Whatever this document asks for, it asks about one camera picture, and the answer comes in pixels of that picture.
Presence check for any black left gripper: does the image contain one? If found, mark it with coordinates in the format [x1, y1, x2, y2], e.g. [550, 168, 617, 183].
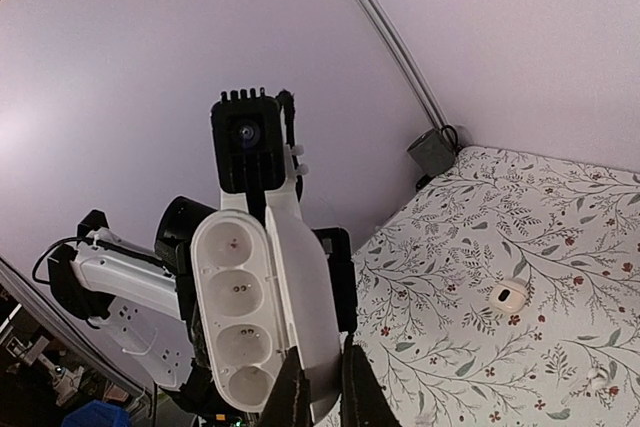
[174, 226, 359, 418]

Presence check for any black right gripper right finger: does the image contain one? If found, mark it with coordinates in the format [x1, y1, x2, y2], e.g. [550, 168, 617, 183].
[340, 334, 400, 427]

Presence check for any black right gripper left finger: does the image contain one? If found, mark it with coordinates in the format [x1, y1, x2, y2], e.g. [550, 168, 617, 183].
[257, 347, 312, 427]

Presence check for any white earbud charging case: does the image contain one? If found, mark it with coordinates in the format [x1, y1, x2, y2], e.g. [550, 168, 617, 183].
[191, 208, 341, 424]

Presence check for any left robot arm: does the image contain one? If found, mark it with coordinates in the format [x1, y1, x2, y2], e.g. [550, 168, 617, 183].
[45, 194, 357, 426]

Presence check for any floral patterned table mat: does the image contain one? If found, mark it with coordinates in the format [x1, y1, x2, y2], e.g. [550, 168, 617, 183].
[354, 147, 639, 426]

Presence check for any small white round device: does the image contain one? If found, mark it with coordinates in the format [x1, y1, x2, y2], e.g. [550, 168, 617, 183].
[489, 279, 528, 314]

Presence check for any blue storage bin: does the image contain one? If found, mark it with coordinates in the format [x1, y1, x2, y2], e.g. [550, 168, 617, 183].
[61, 400, 132, 427]

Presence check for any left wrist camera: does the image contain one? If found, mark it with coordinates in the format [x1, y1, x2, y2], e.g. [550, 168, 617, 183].
[210, 88, 305, 223]

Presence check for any left aluminium corner post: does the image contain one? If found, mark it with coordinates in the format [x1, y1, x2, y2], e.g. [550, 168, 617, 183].
[354, 0, 448, 129]

